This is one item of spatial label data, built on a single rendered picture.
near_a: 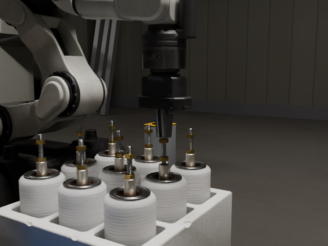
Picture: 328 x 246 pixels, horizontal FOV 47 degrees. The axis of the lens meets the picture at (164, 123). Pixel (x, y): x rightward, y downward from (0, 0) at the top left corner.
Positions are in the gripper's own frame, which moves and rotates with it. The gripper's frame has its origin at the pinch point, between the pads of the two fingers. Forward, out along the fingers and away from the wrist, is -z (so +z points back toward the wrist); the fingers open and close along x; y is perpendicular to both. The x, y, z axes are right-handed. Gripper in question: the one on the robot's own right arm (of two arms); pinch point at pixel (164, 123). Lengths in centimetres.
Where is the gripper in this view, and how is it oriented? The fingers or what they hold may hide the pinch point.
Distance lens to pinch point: 76.8
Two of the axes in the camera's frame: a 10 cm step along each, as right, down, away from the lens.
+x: 7.9, 0.9, -6.1
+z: 0.0, -9.9, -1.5
